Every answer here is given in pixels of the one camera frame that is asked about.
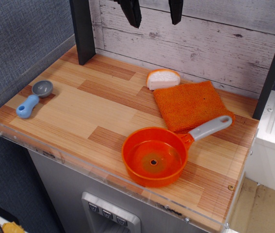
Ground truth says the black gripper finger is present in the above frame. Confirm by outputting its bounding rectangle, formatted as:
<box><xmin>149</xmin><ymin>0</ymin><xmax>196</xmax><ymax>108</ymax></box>
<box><xmin>168</xmin><ymin>0</ymin><xmax>184</xmax><ymax>25</ymax></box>
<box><xmin>115</xmin><ymin>0</ymin><xmax>142</xmax><ymax>28</ymax></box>

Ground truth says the orange pot with grey handle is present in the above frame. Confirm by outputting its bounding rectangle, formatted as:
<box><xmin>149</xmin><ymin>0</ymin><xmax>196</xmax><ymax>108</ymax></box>
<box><xmin>121</xmin><ymin>116</ymin><xmax>232</xmax><ymax>187</ymax></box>

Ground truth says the white toy bread slice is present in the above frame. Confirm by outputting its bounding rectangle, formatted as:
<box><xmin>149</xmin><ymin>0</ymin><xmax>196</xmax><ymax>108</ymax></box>
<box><xmin>146</xmin><ymin>69</ymin><xmax>180</xmax><ymax>90</ymax></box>

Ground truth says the orange folded cloth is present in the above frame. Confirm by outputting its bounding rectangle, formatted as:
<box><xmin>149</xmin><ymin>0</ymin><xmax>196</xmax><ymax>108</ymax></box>
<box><xmin>153</xmin><ymin>81</ymin><xmax>236</xmax><ymax>133</ymax></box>

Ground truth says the blue grey ice cream scoop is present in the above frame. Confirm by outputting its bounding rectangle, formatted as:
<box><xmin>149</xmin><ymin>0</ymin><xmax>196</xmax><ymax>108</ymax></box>
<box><xmin>16</xmin><ymin>80</ymin><xmax>53</xmax><ymax>119</ymax></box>

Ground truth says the clear acrylic table guard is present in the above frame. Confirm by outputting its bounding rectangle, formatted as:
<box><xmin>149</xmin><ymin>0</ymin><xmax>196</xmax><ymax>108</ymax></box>
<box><xmin>0</xmin><ymin>33</ymin><xmax>259</xmax><ymax>233</ymax></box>

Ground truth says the grey toy fridge cabinet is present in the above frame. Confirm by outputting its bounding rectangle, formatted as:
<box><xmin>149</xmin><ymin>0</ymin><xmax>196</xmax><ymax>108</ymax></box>
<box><xmin>29</xmin><ymin>151</ymin><xmax>202</xmax><ymax>233</ymax></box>

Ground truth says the silver dispenser button panel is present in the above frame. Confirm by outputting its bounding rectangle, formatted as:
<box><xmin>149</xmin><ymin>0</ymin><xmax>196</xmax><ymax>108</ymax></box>
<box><xmin>81</xmin><ymin>192</ymin><xmax>142</xmax><ymax>233</ymax></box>

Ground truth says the dark left vertical post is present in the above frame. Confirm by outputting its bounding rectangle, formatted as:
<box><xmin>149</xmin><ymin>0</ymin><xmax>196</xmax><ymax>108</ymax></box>
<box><xmin>69</xmin><ymin>0</ymin><xmax>96</xmax><ymax>65</ymax></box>

